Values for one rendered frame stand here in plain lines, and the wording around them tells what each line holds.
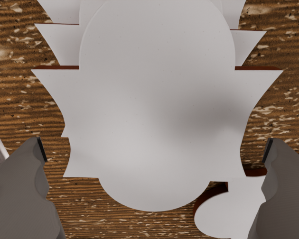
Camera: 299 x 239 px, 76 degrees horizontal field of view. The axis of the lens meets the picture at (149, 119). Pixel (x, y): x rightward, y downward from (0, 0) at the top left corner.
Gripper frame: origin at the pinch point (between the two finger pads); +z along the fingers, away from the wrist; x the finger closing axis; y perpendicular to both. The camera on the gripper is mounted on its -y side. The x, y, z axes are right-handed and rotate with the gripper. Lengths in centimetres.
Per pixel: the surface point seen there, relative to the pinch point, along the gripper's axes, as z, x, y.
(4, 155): 5.2, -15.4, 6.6
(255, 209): 2.5, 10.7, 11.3
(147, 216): 3.5, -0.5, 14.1
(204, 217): 2.5, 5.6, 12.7
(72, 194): 3.5, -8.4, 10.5
